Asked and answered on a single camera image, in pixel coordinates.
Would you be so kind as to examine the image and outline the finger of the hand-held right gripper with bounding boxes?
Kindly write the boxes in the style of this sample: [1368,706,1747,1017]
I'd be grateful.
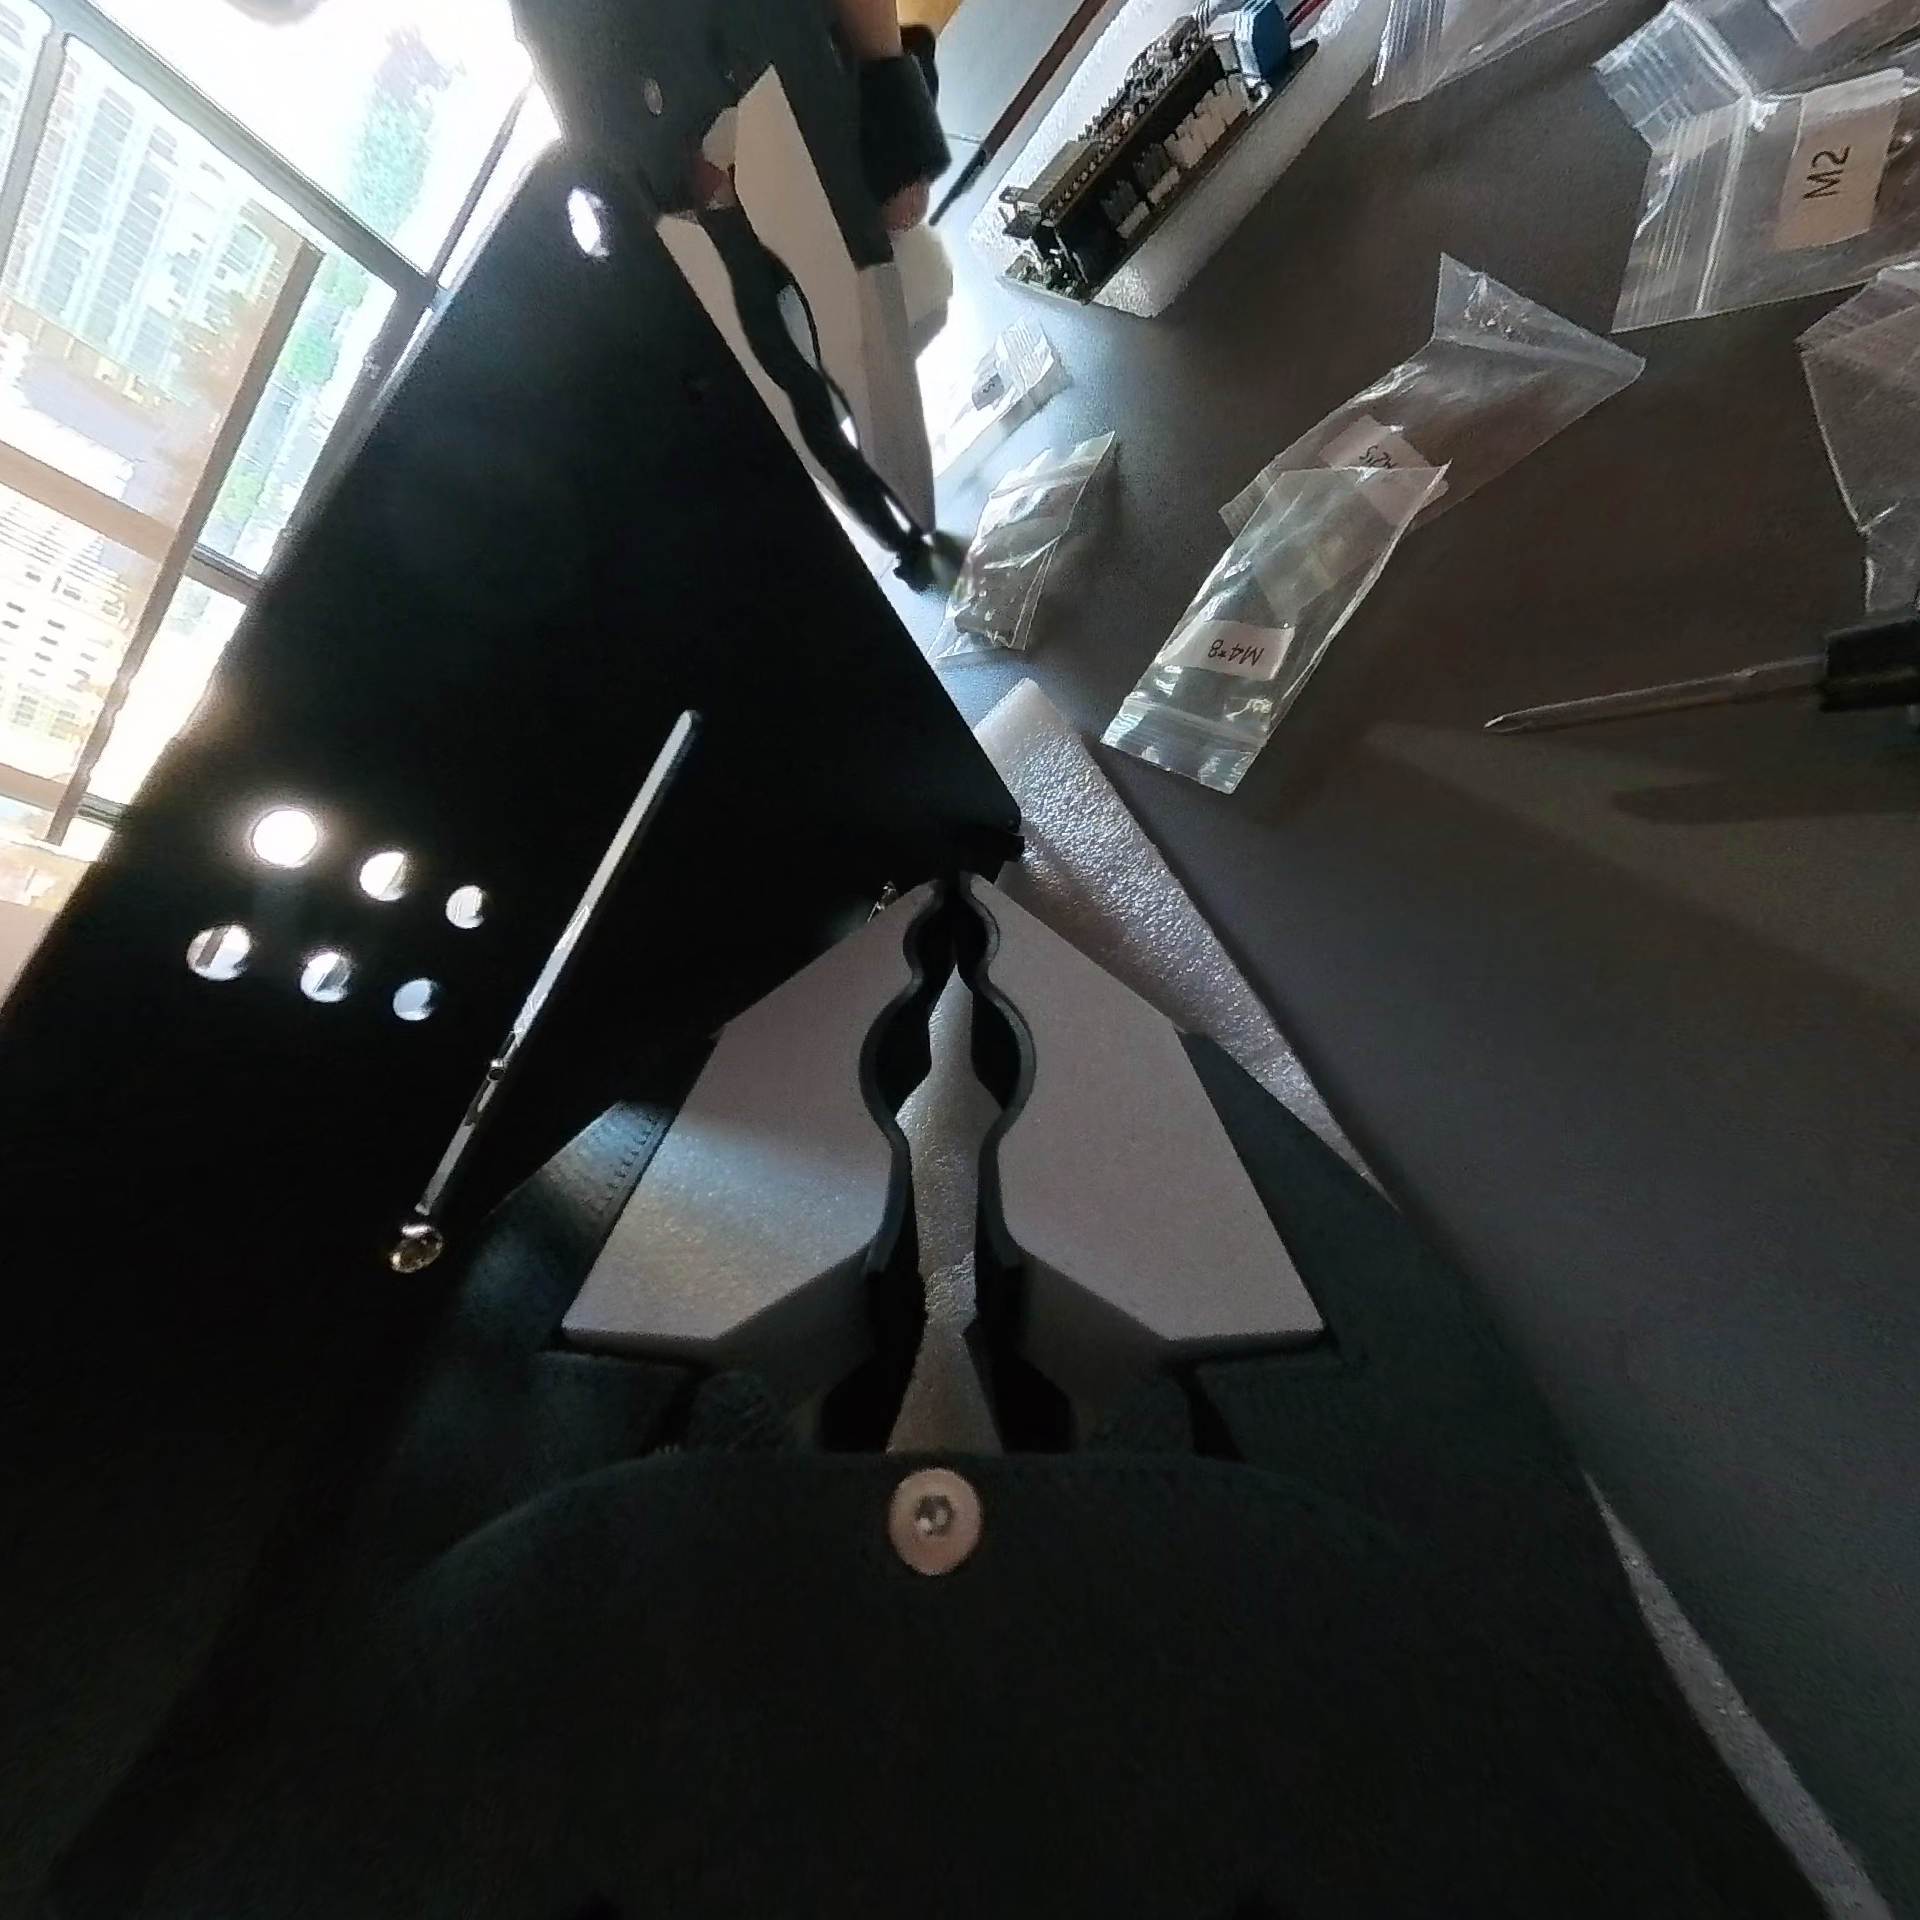
[658,207,928,587]
[730,63,944,589]

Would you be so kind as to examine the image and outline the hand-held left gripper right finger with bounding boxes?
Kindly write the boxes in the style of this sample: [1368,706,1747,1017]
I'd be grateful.
[958,873,1328,1354]

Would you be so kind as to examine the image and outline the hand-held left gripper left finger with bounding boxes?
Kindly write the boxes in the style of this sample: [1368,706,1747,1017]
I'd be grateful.
[562,884,953,1346]

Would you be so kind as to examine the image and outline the blue hobby robot arm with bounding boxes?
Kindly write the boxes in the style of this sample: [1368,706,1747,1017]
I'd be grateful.
[0,143,1030,1771]

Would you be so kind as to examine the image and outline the black screwdriver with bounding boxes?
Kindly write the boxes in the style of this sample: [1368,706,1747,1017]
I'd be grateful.
[1484,609,1920,741]

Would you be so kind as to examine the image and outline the dark grey desk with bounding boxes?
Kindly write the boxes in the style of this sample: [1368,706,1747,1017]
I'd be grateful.
[896,0,1920,1920]

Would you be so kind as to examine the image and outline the white foam sheet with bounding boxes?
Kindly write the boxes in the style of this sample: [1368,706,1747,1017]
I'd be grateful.
[970,678,1816,1878]

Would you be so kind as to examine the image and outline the black control circuit board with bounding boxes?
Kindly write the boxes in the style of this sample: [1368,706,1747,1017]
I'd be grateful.
[997,0,1322,310]

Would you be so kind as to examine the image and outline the large framed windows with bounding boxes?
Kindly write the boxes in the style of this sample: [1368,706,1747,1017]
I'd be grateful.
[0,0,562,903]

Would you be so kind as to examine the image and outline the scattered clear screw bags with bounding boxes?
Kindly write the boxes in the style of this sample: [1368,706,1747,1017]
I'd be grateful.
[930,0,1920,798]

